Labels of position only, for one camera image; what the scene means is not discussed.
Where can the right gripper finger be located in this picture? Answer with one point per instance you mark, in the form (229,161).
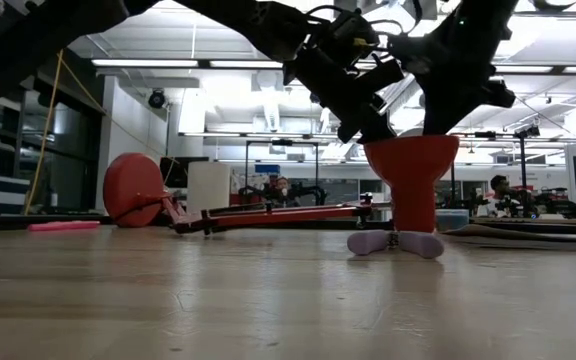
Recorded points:
(437,117)
(458,111)

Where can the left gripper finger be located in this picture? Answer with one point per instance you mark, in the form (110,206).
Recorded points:
(353,122)
(379,127)

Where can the red desk lamp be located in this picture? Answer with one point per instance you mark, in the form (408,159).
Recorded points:
(410,185)

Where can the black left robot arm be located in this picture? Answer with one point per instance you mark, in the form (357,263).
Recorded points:
(43,40)

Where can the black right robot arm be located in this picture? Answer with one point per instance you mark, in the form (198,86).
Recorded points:
(488,12)

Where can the person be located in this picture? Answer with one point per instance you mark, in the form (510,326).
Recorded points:
(498,192)
(282,189)

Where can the blue background box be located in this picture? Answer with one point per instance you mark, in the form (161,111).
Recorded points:
(268,169)

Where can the small blue round container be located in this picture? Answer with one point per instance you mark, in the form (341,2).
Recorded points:
(453,220)

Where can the white paper roll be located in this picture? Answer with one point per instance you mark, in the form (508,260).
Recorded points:
(209,187)

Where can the black ceiling spotlight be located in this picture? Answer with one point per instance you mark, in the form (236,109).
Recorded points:
(157,99)

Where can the black computer monitor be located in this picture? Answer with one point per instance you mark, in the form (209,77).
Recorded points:
(173,172)

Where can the pink marker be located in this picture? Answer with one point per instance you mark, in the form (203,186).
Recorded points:
(63,226)

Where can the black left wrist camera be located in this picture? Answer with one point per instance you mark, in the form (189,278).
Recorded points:
(350,32)

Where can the black background rig frame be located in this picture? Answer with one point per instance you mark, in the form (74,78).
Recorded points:
(282,142)

